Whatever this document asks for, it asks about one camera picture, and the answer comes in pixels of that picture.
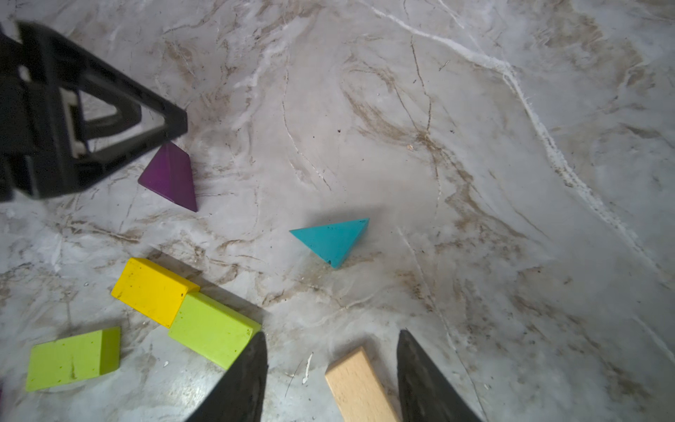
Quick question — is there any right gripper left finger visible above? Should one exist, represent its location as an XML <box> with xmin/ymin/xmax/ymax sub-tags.
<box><xmin>186</xmin><ymin>332</ymin><xmax>268</xmax><ymax>422</ymax></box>

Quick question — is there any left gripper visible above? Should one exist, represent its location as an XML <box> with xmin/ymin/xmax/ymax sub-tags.
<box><xmin>1</xmin><ymin>21</ymin><xmax>188</xmax><ymax>202</ymax></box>

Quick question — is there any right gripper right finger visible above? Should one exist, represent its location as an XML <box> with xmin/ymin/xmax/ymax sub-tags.
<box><xmin>397</xmin><ymin>330</ymin><xmax>481</xmax><ymax>422</ymax></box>

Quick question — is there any natural wood block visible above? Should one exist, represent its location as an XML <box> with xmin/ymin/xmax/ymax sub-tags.
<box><xmin>325</xmin><ymin>346</ymin><xmax>400</xmax><ymax>422</ymax></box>

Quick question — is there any lime green block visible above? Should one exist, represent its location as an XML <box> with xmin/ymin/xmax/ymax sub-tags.
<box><xmin>168</xmin><ymin>292</ymin><xmax>261</xmax><ymax>370</ymax></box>
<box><xmin>26</xmin><ymin>327</ymin><xmax>121</xmax><ymax>392</ymax></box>

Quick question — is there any purple triangular block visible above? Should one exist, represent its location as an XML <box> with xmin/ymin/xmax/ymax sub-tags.
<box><xmin>138</xmin><ymin>142</ymin><xmax>198</xmax><ymax>212</ymax></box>

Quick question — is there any teal triangular block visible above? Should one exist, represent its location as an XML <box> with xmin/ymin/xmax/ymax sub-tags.
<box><xmin>290</xmin><ymin>218</ymin><xmax>369</xmax><ymax>268</ymax></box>

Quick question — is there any yellow rectangular block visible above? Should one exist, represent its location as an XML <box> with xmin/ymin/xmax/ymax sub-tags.
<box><xmin>111</xmin><ymin>258</ymin><xmax>200</xmax><ymax>329</ymax></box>

